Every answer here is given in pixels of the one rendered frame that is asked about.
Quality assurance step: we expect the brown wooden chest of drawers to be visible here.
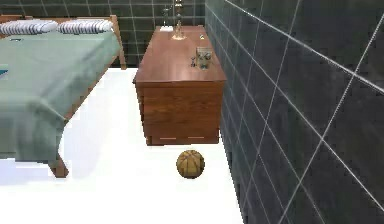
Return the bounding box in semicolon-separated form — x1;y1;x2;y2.
132;25;228;147

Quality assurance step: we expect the orange basketball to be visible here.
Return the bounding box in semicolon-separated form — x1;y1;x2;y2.
175;149;206;180

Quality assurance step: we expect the striped white pillow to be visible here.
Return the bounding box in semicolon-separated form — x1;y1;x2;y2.
58;19;114;35
0;19;59;36

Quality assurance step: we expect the wooden bed with green cover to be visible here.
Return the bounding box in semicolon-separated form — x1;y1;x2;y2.
0;14;128;179

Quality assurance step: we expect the thin grey metal statuette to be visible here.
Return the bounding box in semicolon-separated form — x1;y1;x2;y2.
161;7;171;28

